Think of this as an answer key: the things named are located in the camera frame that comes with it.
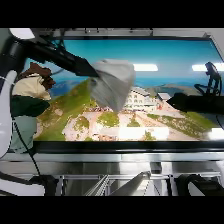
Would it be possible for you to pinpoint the dark green garment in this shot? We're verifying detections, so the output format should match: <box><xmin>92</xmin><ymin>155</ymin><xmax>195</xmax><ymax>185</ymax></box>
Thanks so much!
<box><xmin>9</xmin><ymin>94</ymin><xmax>52</xmax><ymax>118</ymax></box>

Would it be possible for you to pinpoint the cream garment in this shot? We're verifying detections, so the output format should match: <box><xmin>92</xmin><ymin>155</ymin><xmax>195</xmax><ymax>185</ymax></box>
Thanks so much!
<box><xmin>11</xmin><ymin>74</ymin><xmax>53</xmax><ymax>102</ymax></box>

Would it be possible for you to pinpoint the grey T-shirt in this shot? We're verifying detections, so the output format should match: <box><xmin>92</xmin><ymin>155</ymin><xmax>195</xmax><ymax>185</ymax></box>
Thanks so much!
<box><xmin>86</xmin><ymin>58</ymin><xmax>137</xmax><ymax>113</ymax></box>

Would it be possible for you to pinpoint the brown garment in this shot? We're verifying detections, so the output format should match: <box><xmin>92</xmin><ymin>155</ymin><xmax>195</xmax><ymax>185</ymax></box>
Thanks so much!
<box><xmin>20</xmin><ymin>62</ymin><xmax>57</xmax><ymax>90</ymax></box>

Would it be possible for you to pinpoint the pale green garment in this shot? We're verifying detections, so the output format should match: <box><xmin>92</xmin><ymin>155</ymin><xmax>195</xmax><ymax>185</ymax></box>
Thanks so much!
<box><xmin>10</xmin><ymin>114</ymin><xmax>40</xmax><ymax>155</ymax></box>

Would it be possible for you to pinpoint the black cable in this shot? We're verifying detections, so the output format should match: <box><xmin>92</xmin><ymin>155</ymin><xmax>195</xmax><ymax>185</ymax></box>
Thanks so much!
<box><xmin>11</xmin><ymin>120</ymin><xmax>42</xmax><ymax>177</ymax></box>

